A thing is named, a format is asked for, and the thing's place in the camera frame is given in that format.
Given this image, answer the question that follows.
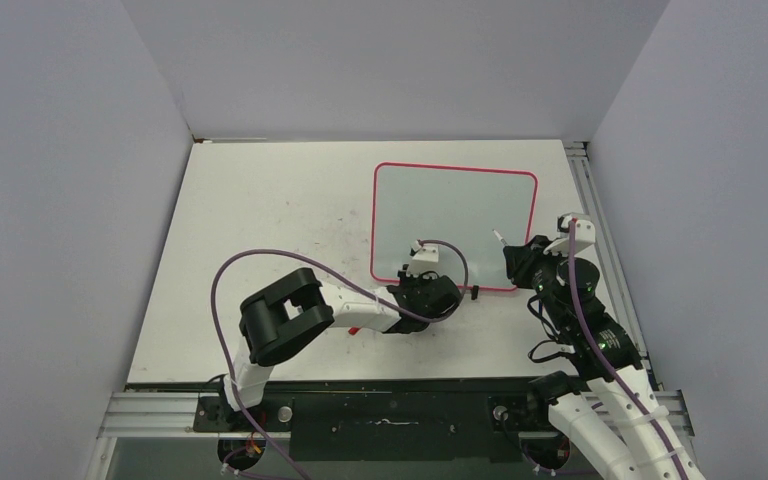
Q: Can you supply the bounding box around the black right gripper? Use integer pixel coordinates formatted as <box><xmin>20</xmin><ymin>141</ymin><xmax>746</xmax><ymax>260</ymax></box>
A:
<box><xmin>503</xmin><ymin>234</ymin><xmax>570</xmax><ymax>328</ymax></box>

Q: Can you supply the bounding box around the pink framed whiteboard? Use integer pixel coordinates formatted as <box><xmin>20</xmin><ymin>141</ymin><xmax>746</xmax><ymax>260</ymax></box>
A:
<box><xmin>369</xmin><ymin>162</ymin><xmax>539</xmax><ymax>292</ymax></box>

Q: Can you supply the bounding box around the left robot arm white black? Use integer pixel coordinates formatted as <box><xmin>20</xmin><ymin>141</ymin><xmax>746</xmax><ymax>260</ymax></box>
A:
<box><xmin>218</xmin><ymin>267</ymin><xmax>463</xmax><ymax>431</ymax></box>

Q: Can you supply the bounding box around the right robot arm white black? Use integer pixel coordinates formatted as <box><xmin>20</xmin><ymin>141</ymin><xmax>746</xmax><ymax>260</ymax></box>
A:
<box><xmin>502</xmin><ymin>236</ymin><xmax>704</xmax><ymax>479</ymax></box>

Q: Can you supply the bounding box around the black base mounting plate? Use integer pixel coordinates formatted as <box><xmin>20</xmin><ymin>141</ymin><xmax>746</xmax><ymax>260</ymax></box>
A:
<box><xmin>193</xmin><ymin>377</ymin><xmax>571</xmax><ymax>467</ymax></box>

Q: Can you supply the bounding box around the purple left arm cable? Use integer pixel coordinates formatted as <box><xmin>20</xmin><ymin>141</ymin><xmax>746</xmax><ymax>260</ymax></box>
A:
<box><xmin>210</xmin><ymin>239</ymin><xmax>470</xmax><ymax>480</ymax></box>

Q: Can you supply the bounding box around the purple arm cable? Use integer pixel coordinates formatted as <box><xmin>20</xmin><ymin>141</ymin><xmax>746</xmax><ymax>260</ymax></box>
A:
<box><xmin>210</xmin><ymin>239</ymin><xmax>470</xmax><ymax>480</ymax></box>
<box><xmin>521</xmin><ymin>218</ymin><xmax>697</xmax><ymax>480</ymax></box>

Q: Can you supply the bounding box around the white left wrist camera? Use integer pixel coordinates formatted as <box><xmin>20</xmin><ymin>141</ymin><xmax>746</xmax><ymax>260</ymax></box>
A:
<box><xmin>406</xmin><ymin>240</ymin><xmax>440</xmax><ymax>277</ymax></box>

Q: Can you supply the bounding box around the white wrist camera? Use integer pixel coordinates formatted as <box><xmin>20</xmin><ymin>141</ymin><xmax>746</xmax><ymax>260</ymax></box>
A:
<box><xmin>543</xmin><ymin>213</ymin><xmax>597</xmax><ymax>256</ymax></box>
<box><xmin>406</xmin><ymin>240</ymin><xmax>440</xmax><ymax>277</ymax></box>

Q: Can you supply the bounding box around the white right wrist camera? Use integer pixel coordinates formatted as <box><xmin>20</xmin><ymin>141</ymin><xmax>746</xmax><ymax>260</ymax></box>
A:
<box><xmin>543</xmin><ymin>213</ymin><xmax>597</xmax><ymax>256</ymax></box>

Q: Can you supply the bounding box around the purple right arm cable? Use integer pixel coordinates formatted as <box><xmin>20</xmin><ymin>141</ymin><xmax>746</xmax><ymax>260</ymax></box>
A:
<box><xmin>521</xmin><ymin>218</ymin><xmax>697</xmax><ymax>480</ymax></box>

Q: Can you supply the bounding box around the aluminium right side rail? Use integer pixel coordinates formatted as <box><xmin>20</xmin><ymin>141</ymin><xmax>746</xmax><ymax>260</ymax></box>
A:
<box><xmin>563</xmin><ymin>142</ymin><xmax>652</xmax><ymax>373</ymax></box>

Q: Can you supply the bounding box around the aluminium front frame rail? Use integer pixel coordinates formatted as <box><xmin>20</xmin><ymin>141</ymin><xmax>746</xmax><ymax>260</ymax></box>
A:
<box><xmin>99</xmin><ymin>391</ymin><xmax>695</xmax><ymax>440</ymax></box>

